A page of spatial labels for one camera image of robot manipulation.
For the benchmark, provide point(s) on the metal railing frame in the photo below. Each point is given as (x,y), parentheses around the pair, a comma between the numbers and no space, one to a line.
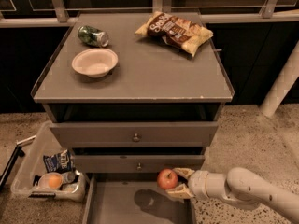
(30,13)

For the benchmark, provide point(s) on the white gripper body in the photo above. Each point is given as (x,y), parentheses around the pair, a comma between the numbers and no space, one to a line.
(198,183)

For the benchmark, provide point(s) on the white diagonal post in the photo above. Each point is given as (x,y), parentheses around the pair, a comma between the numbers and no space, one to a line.
(282,85)

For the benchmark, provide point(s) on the clear plastic bin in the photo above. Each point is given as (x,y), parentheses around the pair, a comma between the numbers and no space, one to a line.
(25,183)

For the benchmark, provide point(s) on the orange fruit cup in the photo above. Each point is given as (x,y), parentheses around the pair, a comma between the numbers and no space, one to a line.
(50,181)

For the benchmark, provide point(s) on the brown yellow chip bag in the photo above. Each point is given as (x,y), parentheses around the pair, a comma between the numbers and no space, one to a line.
(175,31)

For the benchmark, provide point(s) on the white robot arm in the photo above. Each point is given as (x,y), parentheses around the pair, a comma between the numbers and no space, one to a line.
(240,188)

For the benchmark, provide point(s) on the grey top drawer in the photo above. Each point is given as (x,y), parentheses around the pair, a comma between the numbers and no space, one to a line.
(134,134)

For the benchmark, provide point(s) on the black bin lid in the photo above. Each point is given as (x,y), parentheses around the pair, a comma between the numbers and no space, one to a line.
(17,152)

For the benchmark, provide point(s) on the grey drawer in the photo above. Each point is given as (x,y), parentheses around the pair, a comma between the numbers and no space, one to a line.
(133,199)
(134,134)
(136,159)

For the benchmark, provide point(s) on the grey middle drawer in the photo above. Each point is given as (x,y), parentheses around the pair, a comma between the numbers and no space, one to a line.
(136,159)

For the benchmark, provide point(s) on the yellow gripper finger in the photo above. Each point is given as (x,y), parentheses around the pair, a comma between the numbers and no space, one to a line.
(180,192)
(184,172)

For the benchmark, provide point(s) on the green soda can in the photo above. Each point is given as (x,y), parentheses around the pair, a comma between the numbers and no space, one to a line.
(93,36)

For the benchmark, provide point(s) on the grey drawer cabinet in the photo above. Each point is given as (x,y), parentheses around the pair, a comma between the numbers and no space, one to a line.
(148,71)

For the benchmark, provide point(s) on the grey bottom drawer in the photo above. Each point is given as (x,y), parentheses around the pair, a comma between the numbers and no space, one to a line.
(133,199)

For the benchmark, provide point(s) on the red apple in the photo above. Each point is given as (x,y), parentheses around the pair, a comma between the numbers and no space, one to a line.
(167,179)

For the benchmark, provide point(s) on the white paper bowl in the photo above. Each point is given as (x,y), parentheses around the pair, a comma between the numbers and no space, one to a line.
(95,63)

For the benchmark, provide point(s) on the blue snack bag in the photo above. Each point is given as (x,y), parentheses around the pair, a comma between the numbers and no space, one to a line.
(60,162)

